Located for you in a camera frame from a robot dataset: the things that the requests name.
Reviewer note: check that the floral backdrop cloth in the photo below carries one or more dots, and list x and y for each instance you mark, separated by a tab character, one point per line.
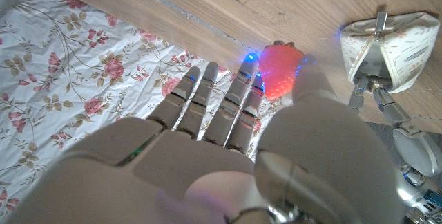
69	79

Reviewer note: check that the cream floral pen bag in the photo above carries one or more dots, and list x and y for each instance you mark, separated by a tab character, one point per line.
407	44

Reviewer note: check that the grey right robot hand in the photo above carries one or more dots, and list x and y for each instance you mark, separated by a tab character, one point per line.
193	168

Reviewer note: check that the red strawberry ball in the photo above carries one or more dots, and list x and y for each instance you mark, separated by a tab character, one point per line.
278	68

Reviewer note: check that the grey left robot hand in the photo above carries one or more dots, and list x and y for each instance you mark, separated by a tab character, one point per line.
418	148

